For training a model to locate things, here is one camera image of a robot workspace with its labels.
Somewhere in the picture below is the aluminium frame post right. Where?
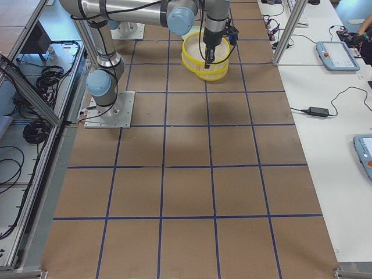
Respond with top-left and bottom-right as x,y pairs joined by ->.
272,0 -> 307,66

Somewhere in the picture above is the black power brick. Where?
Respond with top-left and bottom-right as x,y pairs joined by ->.
301,106 -> 330,117

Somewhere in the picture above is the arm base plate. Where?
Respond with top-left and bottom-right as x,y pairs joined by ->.
84,91 -> 135,128
111,22 -> 145,41

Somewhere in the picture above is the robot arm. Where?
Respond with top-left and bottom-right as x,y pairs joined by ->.
61,1 -> 238,76

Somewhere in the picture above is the teach pendant tablet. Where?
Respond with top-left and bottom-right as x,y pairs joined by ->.
316,41 -> 360,71

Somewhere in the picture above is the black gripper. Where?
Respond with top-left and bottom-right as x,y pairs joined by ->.
203,27 -> 227,69

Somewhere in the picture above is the light green plate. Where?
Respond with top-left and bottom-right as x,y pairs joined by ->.
181,25 -> 204,41

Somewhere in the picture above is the black coiled cable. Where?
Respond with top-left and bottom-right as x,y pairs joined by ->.
22,119 -> 51,145

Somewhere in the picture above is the yellow steamer layer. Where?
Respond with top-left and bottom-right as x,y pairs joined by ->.
194,63 -> 229,81
181,32 -> 230,75

